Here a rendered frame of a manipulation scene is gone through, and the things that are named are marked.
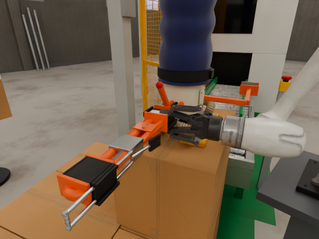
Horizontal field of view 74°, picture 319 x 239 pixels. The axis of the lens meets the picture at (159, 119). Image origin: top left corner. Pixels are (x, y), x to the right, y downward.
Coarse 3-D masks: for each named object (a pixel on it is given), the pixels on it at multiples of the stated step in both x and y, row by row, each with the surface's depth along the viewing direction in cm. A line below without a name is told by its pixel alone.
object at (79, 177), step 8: (80, 160) 44; (88, 160) 44; (96, 160) 44; (104, 160) 44; (112, 160) 44; (72, 168) 41; (80, 168) 41; (88, 168) 41; (96, 168) 41; (104, 168) 41; (64, 176) 39; (72, 176) 39; (80, 176) 39; (88, 176) 39; (96, 176) 39; (64, 184) 39; (72, 184) 38; (80, 184) 37; (88, 184) 37; (88, 200) 38
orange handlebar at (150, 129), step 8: (248, 88) 104; (208, 96) 92; (216, 96) 91; (248, 96) 92; (240, 104) 87; (248, 104) 87; (160, 120) 67; (136, 128) 61; (144, 128) 61; (152, 128) 61; (136, 136) 60; (144, 136) 57; (152, 136) 62; (104, 152) 50; (112, 152) 50; (64, 192) 38; (72, 192) 37; (80, 192) 37; (72, 200) 37
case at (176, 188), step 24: (144, 144) 81; (168, 144) 81; (216, 144) 81; (120, 168) 81; (144, 168) 76; (168, 168) 71; (192, 168) 67; (216, 168) 67; (120, 192) 86; (144, 192) 80; (168, 192) 75; (192, 192) 71; (216, 192) 81; (120, 216) 92; (144, 216) 85; (168, 216) 80; (192, 216) 74
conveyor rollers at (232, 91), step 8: (216, 88) 314; (224, 88) 317; (232, 88) 314; (224, 96) 277; (232, 96) 281; (240, 96) 278; (216, 104) 248; (224, 104) 246; (232, 104) 250; (232, 152) 155; (240, 152) 153
